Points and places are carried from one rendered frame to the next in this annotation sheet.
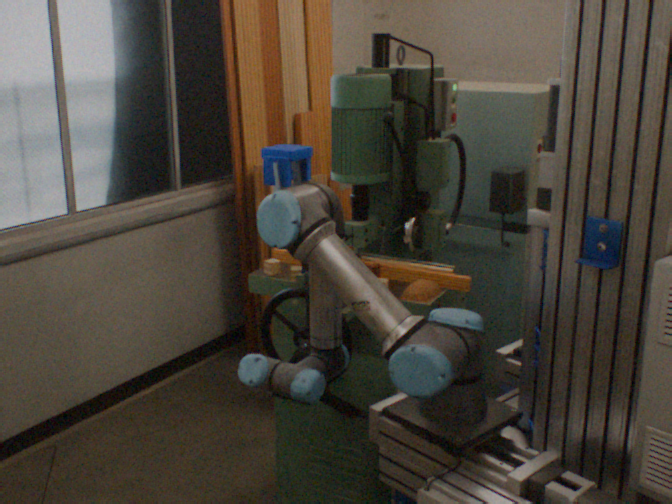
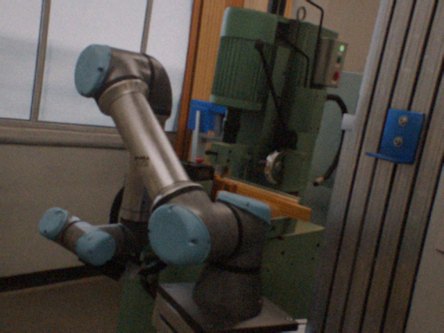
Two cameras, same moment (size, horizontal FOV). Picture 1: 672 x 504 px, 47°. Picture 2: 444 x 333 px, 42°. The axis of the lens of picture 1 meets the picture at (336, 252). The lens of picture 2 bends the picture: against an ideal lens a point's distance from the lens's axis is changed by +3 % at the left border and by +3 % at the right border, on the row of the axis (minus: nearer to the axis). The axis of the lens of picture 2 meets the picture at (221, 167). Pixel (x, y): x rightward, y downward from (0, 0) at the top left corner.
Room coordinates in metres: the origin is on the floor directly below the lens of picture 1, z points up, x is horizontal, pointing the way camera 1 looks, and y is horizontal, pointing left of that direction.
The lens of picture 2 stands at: (0.41, -0.40, 1.28)
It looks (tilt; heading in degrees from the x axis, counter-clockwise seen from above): 9 degrees down; 10
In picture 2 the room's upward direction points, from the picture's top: 10 degrees clockwise
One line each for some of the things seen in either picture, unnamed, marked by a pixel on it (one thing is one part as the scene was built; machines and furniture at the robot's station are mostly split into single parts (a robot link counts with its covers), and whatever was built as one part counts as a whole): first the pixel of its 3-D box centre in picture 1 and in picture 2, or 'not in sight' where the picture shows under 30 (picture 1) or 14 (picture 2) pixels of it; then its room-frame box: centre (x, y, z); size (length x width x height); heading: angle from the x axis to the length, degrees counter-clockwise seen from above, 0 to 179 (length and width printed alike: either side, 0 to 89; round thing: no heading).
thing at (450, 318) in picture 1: (454, 340); (238, 226); (1.56, -0.26, 0.98); 0.13 x 0.12 x 0.14; 149
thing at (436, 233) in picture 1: (429, 229); (292, 168); (2.39, -0.30, 1.02); 0.09 x 0.07 x 0.12; 62
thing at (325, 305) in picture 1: (325, 282); (145, 157); (1.73, 0.02, 1.06); 0.12 x 0.11 x 0.49; 59
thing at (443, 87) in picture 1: (443, 104); (329, 63); (2.52, -0.35, 1.40); 0.10 x 0.06 x 0.16; 152
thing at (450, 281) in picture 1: (365, 268); (225, 188); (2.29, -0.09, 0.92); 0.67 x 0.02 x 0.04; 62
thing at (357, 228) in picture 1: (363, 232); (229, 156); (2.32, -0.08, 1.03); 0.14 x 0.07 x 0.09; 152
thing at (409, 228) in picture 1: (413, 231); (276, 166); (2.36, -0.24, 1.02); 0.12 x 0.03 x 0.12; 152
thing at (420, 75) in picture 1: (397, 176); (279, 122); (2.56, -0.21, 1.16); 0.22 x 0.22 x 0.72; 62
